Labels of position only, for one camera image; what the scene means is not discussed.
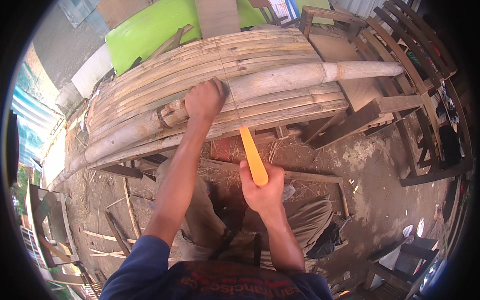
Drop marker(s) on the person's right hand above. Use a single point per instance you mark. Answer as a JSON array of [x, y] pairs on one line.
[[264, 198]]

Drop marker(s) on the person's left hand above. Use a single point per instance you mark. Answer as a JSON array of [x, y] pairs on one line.
[[204, 101]]

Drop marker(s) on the person's left fingers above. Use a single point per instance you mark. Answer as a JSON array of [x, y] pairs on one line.
[[210, 87]]

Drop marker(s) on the long bamboo pole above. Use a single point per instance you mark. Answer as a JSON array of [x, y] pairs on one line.
[[285, 77]]

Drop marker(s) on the crossed wooden sticks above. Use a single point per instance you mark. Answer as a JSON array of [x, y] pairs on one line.
[[172, 41]]

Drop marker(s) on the red board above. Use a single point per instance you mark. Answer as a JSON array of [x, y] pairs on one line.
[[223, 148]]

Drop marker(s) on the bamboo slat bench top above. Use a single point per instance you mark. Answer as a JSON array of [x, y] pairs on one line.
[[262, 47]]

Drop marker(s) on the brown plywood plank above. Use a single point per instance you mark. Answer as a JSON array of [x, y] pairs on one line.
[[217, 17]]

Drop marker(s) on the green painted board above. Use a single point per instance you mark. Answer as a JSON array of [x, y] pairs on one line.
[[150, 30]]

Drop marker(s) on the white board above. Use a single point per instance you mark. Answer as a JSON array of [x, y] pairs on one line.
[[92, 71]]

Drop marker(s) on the brown plywood sheet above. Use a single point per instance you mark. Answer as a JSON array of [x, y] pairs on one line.
[[348, 52]]

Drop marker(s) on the dark wooden stool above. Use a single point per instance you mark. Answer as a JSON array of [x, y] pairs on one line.
[[360, 116]]

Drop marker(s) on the heap of thin wooden sticks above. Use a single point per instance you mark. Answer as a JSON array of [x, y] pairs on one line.
[[116, 234]]

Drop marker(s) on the blue corrugated sheet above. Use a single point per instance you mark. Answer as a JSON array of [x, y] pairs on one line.
[[33, 120]]

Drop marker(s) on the black plastic bag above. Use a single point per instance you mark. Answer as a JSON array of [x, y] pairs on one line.
[[326, 240]]

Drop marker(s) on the person's body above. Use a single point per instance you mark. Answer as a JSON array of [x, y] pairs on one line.
[[210, 281]]

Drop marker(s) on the stack of wooden chair frames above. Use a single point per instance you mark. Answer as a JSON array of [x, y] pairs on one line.
[[420, 56]]

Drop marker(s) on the small dark wooden chair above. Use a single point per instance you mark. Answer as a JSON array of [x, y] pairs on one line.
[[405, 262]]

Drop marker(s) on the wooden armrest frame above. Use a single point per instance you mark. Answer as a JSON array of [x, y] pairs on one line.
[[330, 15]]

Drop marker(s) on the weathered wooden frame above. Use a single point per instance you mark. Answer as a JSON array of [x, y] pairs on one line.
[[48, 221]]

